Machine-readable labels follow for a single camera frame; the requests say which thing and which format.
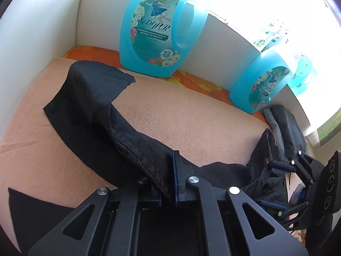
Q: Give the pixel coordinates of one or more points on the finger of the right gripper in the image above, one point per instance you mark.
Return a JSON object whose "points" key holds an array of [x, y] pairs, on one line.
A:
{"points": [[291, 217], [305, 166]]}

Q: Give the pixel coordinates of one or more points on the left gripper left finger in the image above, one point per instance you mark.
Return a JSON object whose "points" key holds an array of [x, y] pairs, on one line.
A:
{"points": [[106, 223]]}

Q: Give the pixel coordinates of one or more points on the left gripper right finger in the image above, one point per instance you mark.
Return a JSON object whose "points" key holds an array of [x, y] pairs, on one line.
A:
{"points": [[232, 223]]}

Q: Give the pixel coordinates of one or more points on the black pants pink waistband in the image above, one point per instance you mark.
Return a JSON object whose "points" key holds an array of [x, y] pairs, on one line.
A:
{"points": [[83, 115]]}

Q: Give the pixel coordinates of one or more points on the folded dark navy pants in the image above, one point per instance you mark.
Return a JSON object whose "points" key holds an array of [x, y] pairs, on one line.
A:
{"points": [[293, 138]]}

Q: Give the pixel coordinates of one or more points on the landscape painting scroll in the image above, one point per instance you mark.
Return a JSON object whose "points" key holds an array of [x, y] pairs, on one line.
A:
{"points": [[329, 129]]}

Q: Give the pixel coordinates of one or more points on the folded grey pants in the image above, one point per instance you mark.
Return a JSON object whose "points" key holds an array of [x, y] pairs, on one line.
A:
{"points": [[269, 117]]}

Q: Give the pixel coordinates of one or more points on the beige towel mat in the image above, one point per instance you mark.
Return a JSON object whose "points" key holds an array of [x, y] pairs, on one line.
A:
{"points": [[35, 161]]}

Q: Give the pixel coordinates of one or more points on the left tall blue bottle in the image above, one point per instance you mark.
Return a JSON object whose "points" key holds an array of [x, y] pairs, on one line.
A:
{"points": [[297, 83]]}

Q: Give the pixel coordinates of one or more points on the large blue detergent jug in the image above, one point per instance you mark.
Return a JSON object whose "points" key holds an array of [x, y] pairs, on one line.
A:
{"points": [[264, 78]]}

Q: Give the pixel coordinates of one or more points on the orange floral bed sheet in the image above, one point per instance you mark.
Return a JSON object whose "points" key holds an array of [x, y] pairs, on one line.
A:
{"points": [[179, 78]]}

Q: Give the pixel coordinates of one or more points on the small blue detergent jug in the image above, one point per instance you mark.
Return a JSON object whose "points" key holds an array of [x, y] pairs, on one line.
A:
{"points": [[157, 35]]}

